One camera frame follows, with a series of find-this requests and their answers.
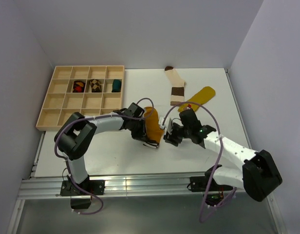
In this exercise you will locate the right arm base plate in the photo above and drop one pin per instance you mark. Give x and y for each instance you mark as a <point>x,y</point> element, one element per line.
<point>199,184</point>

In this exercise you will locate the yellow bear sock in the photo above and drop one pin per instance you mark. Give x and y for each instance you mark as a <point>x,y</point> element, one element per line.
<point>201,97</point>

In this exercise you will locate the red black rolled sock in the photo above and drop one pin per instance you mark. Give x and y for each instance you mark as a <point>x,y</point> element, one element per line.
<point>78,86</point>

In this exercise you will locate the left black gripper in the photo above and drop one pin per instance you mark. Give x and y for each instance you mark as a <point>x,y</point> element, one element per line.
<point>141,135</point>

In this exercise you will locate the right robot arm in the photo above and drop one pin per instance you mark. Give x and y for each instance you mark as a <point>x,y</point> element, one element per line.
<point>255,172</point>

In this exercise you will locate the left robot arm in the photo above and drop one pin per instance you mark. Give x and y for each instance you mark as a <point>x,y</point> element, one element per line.
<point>74,138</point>

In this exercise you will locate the wooden compartment tray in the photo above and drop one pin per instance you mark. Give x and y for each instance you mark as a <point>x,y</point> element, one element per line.
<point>60,102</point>

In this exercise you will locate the brown checkered rolled sock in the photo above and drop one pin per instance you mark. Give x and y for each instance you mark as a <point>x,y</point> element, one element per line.
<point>95,86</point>

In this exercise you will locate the dark green rolled sock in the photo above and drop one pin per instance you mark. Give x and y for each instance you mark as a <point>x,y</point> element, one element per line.
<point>116,86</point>

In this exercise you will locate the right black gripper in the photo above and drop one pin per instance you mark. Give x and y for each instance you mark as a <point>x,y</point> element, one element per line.
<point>170,136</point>

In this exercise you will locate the cream brown striped sock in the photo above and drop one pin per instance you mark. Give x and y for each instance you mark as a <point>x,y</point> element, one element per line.
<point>178,86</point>

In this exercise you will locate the mustard yellow sock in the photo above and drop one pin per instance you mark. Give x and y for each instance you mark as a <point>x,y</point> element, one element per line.
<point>153,130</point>

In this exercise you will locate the aluminium frame rail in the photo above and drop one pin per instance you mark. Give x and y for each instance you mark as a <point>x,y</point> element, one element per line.
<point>115,186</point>

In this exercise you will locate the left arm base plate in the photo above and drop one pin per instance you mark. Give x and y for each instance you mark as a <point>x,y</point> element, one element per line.
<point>95,187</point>

